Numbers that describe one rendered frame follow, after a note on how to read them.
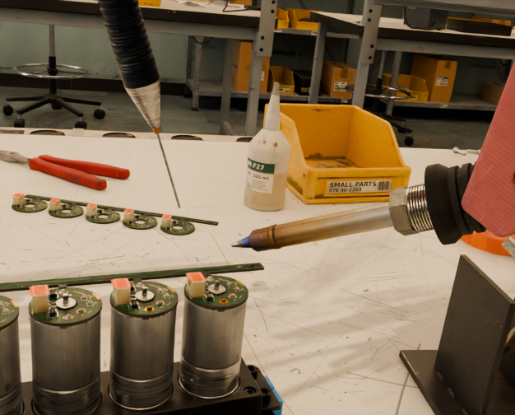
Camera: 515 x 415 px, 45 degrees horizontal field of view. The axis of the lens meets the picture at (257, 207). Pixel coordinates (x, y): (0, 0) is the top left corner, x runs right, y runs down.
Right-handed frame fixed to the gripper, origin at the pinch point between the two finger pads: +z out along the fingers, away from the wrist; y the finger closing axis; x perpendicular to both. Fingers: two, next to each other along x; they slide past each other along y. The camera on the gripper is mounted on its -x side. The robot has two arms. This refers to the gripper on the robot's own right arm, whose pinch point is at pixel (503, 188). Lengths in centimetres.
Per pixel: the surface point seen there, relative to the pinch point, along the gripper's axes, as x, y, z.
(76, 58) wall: -223, -339, 195
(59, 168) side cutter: -24.1, -20.8, 26.5
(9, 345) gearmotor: -8.7, 5.1, 13.2
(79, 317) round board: -7.6, 3.6, 11.6
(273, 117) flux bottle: -12.7, -25.6, 12.8
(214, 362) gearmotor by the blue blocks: -3.2, 0.2, 12.0
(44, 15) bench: -140, -172, 97
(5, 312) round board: -9.6, 4.7, 12.6
